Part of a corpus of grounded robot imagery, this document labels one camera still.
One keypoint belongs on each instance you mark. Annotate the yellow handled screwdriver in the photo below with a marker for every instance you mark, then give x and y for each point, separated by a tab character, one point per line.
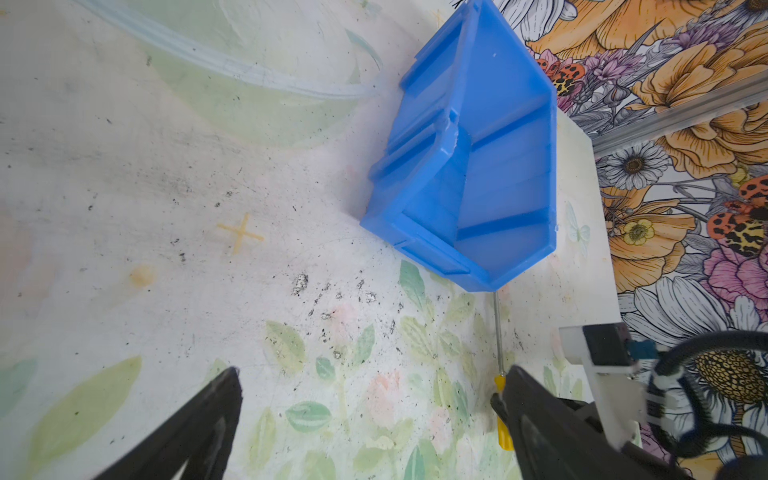
497	404

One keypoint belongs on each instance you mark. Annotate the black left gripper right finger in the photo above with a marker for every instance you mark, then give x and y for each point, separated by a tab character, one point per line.
551	442

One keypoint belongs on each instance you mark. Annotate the aluminium corner frame rail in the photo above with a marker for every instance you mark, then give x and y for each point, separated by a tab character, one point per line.
721	101

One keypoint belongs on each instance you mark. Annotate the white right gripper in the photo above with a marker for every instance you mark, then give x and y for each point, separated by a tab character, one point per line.
618	408

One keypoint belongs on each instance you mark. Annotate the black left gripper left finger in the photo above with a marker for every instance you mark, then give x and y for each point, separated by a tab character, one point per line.
194	443

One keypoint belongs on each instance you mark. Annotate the blue plastic storage bin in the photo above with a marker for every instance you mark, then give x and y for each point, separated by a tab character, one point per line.
467	184

